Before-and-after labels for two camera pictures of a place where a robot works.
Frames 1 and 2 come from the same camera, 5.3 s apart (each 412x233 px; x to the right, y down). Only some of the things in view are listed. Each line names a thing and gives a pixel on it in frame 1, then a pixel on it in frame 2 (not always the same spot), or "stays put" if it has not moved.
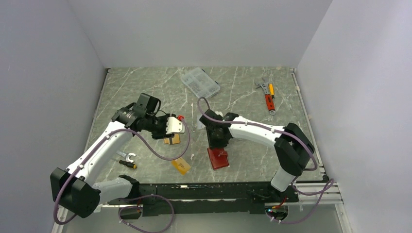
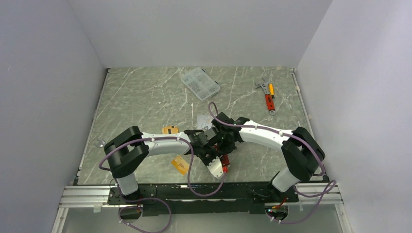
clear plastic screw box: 200,82 stays put
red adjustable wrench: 269,100 stays put
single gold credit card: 181,165 stays put
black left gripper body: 157,126 → 209,154
